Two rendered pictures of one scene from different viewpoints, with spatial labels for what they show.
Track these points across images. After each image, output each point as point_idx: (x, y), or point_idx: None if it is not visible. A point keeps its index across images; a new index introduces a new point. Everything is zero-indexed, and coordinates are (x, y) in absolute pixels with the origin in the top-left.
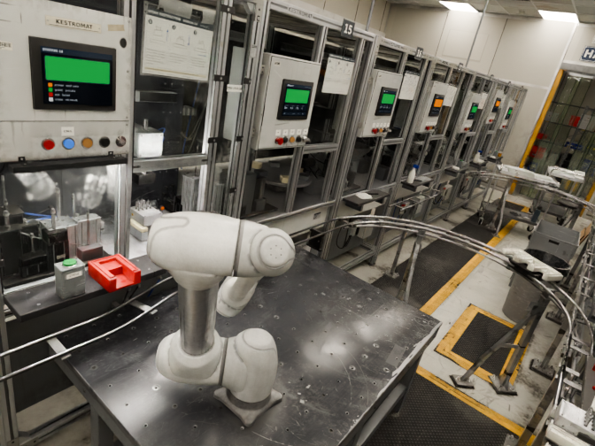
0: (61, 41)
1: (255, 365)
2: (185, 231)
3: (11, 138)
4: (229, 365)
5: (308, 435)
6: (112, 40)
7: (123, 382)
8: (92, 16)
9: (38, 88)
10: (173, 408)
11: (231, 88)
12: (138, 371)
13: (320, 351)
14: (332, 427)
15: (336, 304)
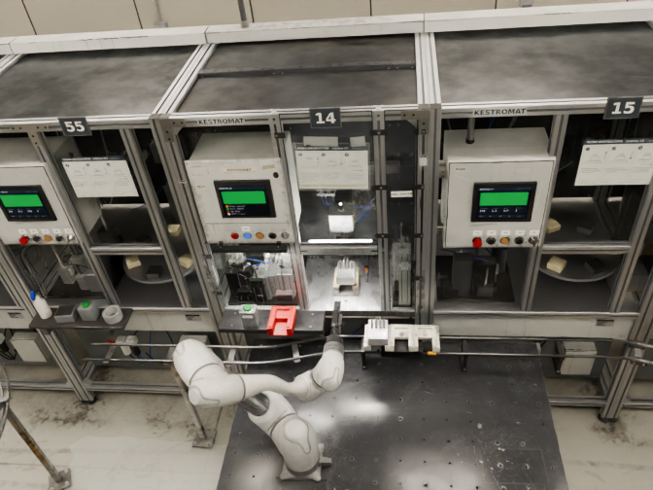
0: (230, 181)
1: (281, 444)
2: (178, 358)
3: (213, 231)
4: (274, 433)
5: None
6: (266, 174)
7: None
8: (250, 163)
9: (222, 207)
10: (260, 434)
11: (396, 193)
12: None
13: (394, 474)
14: None
15: (476, 446)
